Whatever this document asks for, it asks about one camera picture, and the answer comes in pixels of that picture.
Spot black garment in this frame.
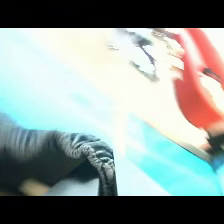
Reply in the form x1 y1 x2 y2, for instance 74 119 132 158
0 111 119 197

